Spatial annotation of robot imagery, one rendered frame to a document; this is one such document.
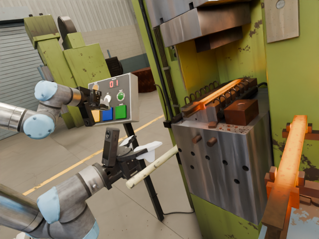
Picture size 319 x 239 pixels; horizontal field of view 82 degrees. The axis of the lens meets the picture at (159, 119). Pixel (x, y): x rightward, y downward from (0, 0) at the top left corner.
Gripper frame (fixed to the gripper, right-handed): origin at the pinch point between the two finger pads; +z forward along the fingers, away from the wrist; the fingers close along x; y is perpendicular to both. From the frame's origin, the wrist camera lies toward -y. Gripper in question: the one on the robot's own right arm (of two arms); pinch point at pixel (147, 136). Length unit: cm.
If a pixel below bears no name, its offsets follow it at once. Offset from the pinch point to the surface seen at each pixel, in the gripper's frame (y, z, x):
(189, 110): -0.9, 22.2, 1.3
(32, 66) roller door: -113, 101, -793
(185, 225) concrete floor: 100, 30, -38
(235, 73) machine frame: -1, 79, -7
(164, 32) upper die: -33.1, 30.7, -10.8
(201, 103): -1.0, 29.3, 2.2
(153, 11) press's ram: -42, 31, -14
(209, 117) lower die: 6.2, 30.7, 3.6
